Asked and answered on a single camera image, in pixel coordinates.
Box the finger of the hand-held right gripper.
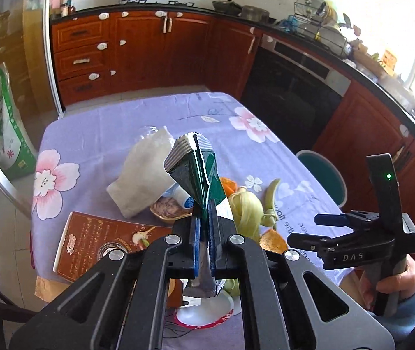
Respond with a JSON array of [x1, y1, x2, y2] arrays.
[[314, 211, 362, 227], [287, 232, 331, 254]]

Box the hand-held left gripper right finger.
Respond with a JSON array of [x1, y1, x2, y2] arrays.
[[209, 206, 395, 350]]

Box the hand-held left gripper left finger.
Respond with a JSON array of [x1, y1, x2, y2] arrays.
[[9, 214, 203, 350]]

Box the white paper cup red rim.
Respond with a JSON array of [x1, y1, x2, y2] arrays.
[[176, 291, 235, 327]]

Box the green and silver snack bag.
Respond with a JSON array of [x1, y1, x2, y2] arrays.
[[164, 131, 228, 300]]

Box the brown cardboard box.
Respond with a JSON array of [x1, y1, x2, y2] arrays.
[[54, 211, 175, 285]]

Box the person's right hand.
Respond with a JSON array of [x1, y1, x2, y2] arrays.
[[355, 257, 415, 312]]

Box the orange peel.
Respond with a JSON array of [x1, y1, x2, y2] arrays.
[[219, 177, 237, 195], [259, 230, 289, 253]]

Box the brown food scrap shell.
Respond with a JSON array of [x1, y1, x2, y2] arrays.
[[149, 196, 194, 224]]

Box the green round stool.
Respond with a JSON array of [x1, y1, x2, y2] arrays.
[[297, 149, 347, 205]]

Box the small white bottle blue label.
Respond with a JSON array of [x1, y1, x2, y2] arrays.
[[160, 185, 195, 210]]

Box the yellow banana peel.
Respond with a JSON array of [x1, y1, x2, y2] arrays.
[[228, 190, 279, 243]]

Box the green fruit peel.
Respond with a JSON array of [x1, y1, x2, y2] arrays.
[[264, 178, 281, 227]]

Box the white plastic bag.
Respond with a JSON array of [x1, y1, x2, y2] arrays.
[[106, 126, 177, 220]]

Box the built-in black oven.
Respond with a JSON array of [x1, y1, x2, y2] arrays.
[[240, 33, 352, 154]]

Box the purple floral tablecloth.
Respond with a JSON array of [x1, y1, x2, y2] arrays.
[[31, 91, 343, 350]]

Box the brown paper tape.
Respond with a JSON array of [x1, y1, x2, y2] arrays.
[[34, 275, 63, 302]]

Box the cardboard box on counter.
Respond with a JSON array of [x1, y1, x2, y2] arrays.
[[353, 49, 388, 76]]

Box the wooden kitchen cabinets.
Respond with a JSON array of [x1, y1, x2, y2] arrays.
[[50, 5, 415, 234]]

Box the glass container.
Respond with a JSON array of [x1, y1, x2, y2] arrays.
[[240, 5, 270, 23]]

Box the green and white rice bag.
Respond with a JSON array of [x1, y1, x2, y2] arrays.
[[0, 67, 37, 181]]

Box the dark frying pan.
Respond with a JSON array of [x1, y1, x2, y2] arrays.
[[213, 0, 242, 15]]

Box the gas stove grates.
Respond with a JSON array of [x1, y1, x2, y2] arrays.
[[120, 0, 195, 7]]

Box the glass sliding door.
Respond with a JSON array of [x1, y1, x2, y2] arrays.
[[0, 0, 65, 223]]

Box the wire dish rack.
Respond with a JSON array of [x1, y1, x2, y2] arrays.
[[293, 0, 352, 57]]

